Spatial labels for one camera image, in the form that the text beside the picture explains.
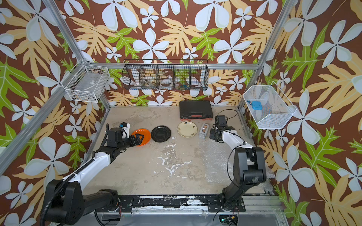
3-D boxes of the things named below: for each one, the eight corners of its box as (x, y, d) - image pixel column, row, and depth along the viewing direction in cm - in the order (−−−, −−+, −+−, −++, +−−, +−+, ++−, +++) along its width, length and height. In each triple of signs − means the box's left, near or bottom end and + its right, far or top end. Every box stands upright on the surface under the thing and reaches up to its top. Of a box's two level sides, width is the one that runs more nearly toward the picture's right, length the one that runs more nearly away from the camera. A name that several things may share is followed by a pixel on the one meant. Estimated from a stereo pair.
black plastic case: (179, 121, 113) (179, 116, 109) (179, 104, 125) (179, 100, 120) (212, 120, 113) (213, 116, 109) (209, 104, 125) (210, 99, 120)
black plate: (150, 142, 101) (150, 139, 98) (153, 128, 109) (152, 125, 106) (170, 142, 101) (170, 139, 98) (171, 128, 109) (170, 125, 106)
